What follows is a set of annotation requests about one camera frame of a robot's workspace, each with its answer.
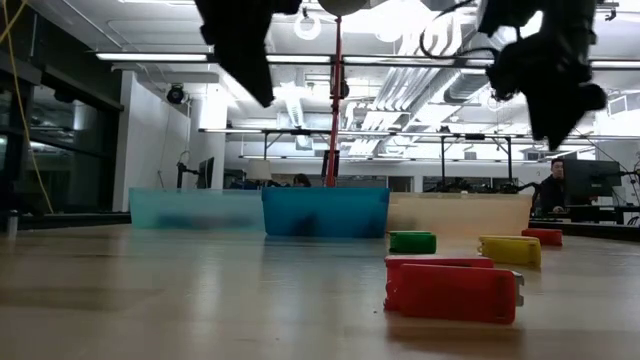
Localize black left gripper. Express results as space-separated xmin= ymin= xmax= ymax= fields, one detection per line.
xmin=194 ymin=0 xmax=304 ymax=109

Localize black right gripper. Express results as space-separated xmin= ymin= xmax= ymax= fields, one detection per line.
xmin=486 ymin=34 xmax=609 ymax=152

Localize red stapler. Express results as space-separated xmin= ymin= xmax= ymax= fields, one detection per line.
xmin=383 ymin=255 xmax=526 ymax=326
xmin=520 ymin=227 xmax=565 ymax=248

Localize yellow stapler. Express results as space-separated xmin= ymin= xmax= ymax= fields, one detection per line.
xmin=476 ymin=234 xmax=544 ymax=269

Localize black monitor on arm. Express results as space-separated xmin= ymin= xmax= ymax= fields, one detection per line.
xmin=175 ymin=155 xmax=217 ymax=191

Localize green stapler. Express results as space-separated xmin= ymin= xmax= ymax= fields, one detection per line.
xmin=388 ymin=230 xmax=438 ymax=255

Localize black computer monitor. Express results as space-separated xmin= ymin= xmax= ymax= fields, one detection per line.
xmin=561 ymin=158 xmax=624 ymax=207

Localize white lampshade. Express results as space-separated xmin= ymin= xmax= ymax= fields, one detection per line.
xmin=244 ymin=159 xmax=274 ymax=183

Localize black background robot arms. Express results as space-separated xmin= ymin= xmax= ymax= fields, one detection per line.
xmin=421 ymin=176 xmax=540 ymax=195

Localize red vertical pole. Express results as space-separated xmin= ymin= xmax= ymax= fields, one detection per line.
xmin=324 ymin=14 xmax=347 ymax=189

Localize black background desk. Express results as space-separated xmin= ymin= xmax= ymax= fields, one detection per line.
xmin=530 ymin=202 xmax=640 ymax=225

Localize round grey overhead dome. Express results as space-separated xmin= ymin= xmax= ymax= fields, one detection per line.
xmin=316 ymin=0 xmax=370 ymax=18

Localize beige bin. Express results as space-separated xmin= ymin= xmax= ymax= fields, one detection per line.
xmin=386 ymin=192 xmax=534 ymax=238

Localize teal translucent plastic bin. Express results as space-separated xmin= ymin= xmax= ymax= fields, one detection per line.
xmin=128 ymin=186 xmax=267 ymax=232

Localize blue plastic bin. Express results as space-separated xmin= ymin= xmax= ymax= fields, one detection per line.
xmin=260 ymin=186 xmax=392 ymax=239

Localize white ring light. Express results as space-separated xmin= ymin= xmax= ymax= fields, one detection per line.
xmin=293 ymin=9 xmax=323 ymax=42

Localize black wall security camera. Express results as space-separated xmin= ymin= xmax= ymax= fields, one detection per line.
xmin=165 ymin=83 xmax=188 ymax=107

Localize black background workstation frame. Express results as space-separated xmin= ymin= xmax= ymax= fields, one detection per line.
xmin=198 ymin=127 xmax=515 ymax=195

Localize black overhead frame bar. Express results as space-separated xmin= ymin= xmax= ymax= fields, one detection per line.
xmin=94 ymin=51 xmax=640 ymax=72

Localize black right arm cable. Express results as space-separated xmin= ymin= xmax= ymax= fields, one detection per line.
xmin=418 ymin=0 xmax=502 ymax=61

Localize black aluminium table frame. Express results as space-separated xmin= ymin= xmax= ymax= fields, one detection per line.
xmin=0 ymin=211 xmax=640 ymax=243

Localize yellow cable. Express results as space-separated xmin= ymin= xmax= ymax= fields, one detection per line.
xmin=0 ymin=0 xmax=57 ymax=216

